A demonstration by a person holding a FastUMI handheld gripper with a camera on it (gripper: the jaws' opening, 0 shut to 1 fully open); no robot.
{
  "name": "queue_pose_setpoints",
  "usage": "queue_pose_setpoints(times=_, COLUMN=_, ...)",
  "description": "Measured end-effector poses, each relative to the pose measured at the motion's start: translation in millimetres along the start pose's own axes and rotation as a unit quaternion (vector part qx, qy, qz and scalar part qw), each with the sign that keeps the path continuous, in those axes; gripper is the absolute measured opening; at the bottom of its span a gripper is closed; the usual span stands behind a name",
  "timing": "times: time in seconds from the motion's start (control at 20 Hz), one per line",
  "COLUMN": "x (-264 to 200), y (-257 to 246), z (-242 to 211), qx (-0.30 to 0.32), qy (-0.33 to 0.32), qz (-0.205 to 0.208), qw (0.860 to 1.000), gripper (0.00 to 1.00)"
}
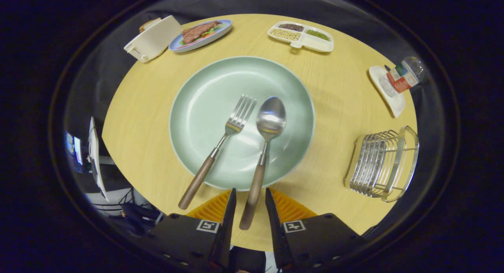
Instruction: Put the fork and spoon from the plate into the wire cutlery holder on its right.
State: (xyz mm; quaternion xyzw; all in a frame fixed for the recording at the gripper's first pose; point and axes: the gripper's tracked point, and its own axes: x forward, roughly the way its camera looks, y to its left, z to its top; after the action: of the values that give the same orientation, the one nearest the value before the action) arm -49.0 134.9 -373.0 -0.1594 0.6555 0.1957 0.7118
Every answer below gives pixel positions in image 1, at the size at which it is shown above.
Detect white square coaster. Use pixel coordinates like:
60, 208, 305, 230
369, 65, 406, 118

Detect wooden-handled metal spoon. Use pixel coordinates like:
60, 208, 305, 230
239, 96, 287, 231

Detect wooden-handled metal fork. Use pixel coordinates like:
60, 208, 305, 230
178, 94, 257, 210

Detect white divided bean dish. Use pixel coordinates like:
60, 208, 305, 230
267, 21, 334, 53

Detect cooked steak slice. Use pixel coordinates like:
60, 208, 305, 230
182, 21, 222, 44

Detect toasted bread slice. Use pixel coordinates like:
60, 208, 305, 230
139, 17, 162, 33

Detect metal wire basket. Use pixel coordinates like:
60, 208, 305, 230
343, 126, 420, 203

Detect tangle of dark cables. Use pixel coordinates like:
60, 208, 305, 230
120, 202, 164, 236

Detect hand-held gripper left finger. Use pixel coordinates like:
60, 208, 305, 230
148, 188, 237, 271

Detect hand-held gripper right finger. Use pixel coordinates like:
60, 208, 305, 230
265, 188, 361, 271

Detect lit computer monitor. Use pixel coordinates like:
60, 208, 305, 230
65, 131, 84, 174

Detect white toaster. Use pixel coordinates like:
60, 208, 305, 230
123, 15, 183, 63

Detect white flat board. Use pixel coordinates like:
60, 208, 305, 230
87, 116, 109, 203

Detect pale green round plate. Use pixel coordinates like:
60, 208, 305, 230
169, 56, 315, 191

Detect blue dinner plate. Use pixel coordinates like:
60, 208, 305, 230
169, 19, 233, 53

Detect clear red-capped water bottle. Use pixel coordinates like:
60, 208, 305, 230
379, 56, 428, 98

